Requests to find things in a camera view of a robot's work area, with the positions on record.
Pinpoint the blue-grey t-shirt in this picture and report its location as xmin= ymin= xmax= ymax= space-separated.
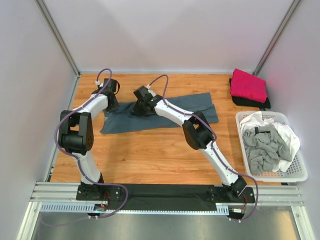
xmin=99 ymin=92 xmax=220 ymax=135

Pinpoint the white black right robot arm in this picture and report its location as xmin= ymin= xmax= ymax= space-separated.
xmin=132 ymin=86 xmax=247 ymax=202

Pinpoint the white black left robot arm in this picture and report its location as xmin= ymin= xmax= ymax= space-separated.
xmin=55 ymin=78 xmax=120 ymax=201

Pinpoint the folded black t-shirt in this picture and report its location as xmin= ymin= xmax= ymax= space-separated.
xmin=229 ymin=78 xmax=271 ymax=109

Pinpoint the folded pink t-shirt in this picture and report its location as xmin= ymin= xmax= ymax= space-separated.
xmin=230 ymin=68 xmax=268 ymax=103

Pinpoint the white t-shirt in basket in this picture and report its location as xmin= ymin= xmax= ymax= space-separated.
xmin=240 ymin=111 xmax=301 ymax=172

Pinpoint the grey t-shirt in basket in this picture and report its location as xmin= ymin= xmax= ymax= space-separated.
xmin=242 ymin=124 xmax=293 ymax=175

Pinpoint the white plastic laundry basket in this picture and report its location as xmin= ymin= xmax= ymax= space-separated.
xmin=235 ymin=111 xmax=308 ymax=183

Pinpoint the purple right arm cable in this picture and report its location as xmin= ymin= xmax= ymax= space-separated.
xmin=147 ymin=74 xmax=260 ymax=224

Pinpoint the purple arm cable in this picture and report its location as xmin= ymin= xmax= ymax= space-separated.
xmin=147 ymin=74 xmax=260 ymax=224
xmin=39 ymin=67 xmax=130 ymax=227

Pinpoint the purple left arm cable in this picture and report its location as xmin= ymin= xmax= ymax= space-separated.
xmin=39 ymin=67 xmax=130 ymax=227

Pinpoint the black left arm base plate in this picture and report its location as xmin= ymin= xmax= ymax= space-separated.
xmin=76 ymin=184 xmax=127 ymax=202

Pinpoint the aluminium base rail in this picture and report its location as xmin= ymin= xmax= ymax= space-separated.
xmin=30 ymin=182 xmax=304 ymax=206

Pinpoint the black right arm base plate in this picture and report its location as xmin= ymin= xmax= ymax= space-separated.
xmin=206 ymin=185 xmax=256 ymax=204

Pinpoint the left aluminium corner post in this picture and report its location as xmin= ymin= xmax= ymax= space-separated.
xmin=34 ymin=0 xmax=81 ymax=76

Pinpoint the aluminium corner post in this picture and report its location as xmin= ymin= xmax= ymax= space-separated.
xmin=252 ymin=0 xmax=303 ymax=76
xmin=34 ymin=0 xmax=81 ymax=76

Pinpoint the grey slotted cable duct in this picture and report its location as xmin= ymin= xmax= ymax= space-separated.
xmin=40 ymin=202 xmax=229 ymax=216

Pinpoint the right aluminium corner post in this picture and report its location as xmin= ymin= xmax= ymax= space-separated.
xmin=252 ymin=0 xmax=303 ymax=76

